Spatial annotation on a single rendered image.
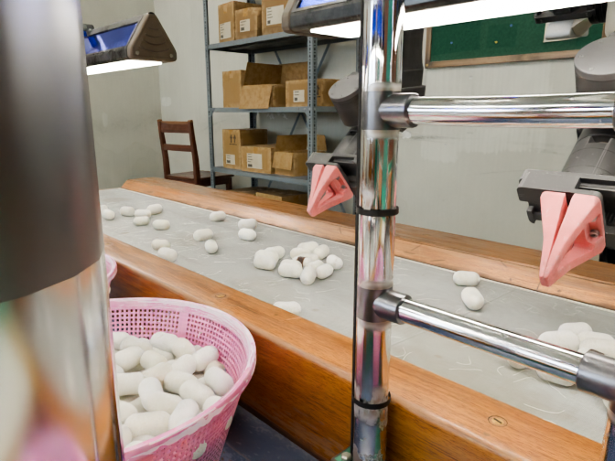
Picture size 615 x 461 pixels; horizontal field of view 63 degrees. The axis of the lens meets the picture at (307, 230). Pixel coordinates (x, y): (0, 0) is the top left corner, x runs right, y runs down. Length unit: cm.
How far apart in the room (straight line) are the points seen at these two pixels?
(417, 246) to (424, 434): 46
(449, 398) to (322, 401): 11
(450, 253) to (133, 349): 46
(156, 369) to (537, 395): 31
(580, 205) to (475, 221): 242
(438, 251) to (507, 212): 205
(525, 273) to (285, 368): 37
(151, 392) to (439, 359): 25
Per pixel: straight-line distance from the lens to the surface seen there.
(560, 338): 52
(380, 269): 31
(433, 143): 298
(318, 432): 45
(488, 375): 47
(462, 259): 74
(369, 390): 35
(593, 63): 52
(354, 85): 80
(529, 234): 277
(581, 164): 52
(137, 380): 46
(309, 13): 53
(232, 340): 48
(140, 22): 88
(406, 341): 51
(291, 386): 45
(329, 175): 77
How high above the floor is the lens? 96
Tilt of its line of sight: 13 degrees down
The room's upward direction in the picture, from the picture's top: straight up
